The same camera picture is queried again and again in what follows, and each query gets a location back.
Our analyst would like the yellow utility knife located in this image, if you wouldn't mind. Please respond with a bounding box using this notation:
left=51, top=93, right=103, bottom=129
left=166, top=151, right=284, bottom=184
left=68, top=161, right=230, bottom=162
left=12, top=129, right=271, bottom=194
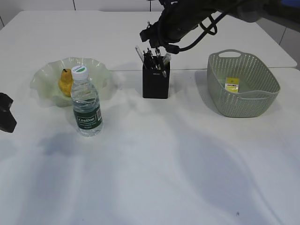
left=163, top=52, right=172, bottom=66

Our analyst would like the clear water bottle green label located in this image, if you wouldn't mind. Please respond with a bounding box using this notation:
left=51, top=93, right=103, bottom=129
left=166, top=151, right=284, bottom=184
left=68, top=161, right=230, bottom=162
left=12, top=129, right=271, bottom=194
left=71, top=65, right=103, bottom=136

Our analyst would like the green wavy glass plate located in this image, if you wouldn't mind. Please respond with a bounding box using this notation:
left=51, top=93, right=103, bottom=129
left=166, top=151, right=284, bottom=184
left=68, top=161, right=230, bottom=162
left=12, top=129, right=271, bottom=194
left=30, top=57, right=116, bottom=107

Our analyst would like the black square pen holder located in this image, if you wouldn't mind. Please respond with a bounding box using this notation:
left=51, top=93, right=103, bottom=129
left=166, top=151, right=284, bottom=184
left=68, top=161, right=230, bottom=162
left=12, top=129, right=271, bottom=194
left=142, top=62, right=170, bottom=99

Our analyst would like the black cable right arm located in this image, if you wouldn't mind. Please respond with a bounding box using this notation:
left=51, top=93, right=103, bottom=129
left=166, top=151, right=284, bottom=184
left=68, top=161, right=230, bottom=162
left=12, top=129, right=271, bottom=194
left=161, top=9, right=228, bottom=55

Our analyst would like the black gel pen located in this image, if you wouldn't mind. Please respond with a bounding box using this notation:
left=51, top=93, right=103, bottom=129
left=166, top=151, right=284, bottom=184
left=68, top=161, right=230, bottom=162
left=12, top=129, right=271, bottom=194
left=143, top=51, right=152, bottom=69
left=147, top=48, right=158, bottom=69
left=155, top=47, right=166, bottom=78

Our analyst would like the yellow pear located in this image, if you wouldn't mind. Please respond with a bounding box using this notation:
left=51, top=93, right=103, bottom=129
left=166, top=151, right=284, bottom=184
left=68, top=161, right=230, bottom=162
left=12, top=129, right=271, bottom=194
left=58, top=68, right=73, bottom=97

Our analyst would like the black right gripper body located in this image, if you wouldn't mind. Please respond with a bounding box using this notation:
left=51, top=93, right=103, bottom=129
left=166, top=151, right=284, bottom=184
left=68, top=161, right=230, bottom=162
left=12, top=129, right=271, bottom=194
left=157, top=0, right=225, bottom=44

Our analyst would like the yellow waste paper packaging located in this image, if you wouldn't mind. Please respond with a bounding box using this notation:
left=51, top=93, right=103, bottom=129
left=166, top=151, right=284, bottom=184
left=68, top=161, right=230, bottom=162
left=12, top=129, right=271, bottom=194
left=225, top=77, right=240, bottom=93

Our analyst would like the clear plastic ruler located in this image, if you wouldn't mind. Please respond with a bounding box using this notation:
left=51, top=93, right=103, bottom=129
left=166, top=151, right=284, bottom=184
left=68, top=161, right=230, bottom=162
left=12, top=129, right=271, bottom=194
left=135, top=45, right=144, bottom=64

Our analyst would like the green woven plastic basket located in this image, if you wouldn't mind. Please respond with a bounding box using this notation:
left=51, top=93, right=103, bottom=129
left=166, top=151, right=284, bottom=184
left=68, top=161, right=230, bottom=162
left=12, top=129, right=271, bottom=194
left=207, top=49, right=280, bottom=118

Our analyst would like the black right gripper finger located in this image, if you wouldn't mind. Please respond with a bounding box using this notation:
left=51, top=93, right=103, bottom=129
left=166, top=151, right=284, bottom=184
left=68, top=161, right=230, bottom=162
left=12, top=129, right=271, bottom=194
left=150, top=38, right=165, bottom=48
left=140, top=22, right=160, bottom=43

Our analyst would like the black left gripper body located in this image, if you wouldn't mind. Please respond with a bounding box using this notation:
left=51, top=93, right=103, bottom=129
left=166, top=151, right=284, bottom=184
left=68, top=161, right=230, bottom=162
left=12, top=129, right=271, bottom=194
left=0, top=92, right=17, bottom=133

